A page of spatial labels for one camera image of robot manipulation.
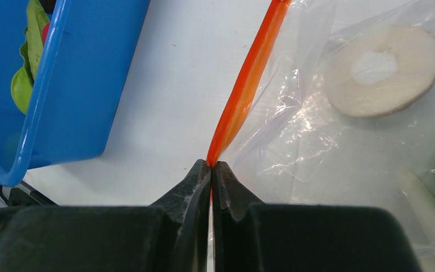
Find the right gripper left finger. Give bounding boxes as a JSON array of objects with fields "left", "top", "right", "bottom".
[{"left": 0, "top": 160, "right": 211, "bottom": 271}]

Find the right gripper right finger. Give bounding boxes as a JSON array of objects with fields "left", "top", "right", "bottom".
[{"left": 211, "top": 161, "right": 421, "bottom": 271}]

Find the clear zip top bag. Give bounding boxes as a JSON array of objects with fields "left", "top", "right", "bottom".
[{"left": 222, "top": 1, "right": 435, "bottom": 262}]

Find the white fake garlic piece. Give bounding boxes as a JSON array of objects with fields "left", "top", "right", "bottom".
[{"left": 396, "top": 167, "right": 435, "bottom": 257}]

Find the fake mushroom slice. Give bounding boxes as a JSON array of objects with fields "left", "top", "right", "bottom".
[{"left": 323, "top": 25, "right": 435, "bottom": 118}]

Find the green fake leafy vegetable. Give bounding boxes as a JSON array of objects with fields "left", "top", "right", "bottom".
[{"left": 20, "top": 0, "right": 50, "bottom": 84}]

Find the blue plastic bin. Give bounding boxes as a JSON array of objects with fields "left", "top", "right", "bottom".
[{"left": 0, "top": 1, "right": 149, "bottom": 187}]

